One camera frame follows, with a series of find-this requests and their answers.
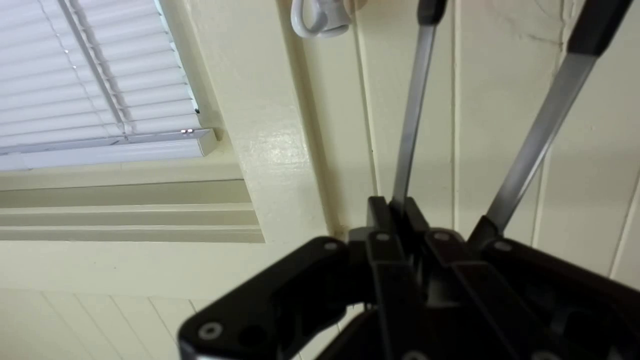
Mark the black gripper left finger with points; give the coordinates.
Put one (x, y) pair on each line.
(382, 280)

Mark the white window blind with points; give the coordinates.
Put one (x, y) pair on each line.
(72, 72)

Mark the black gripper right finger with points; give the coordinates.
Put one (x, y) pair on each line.
(437, 256)

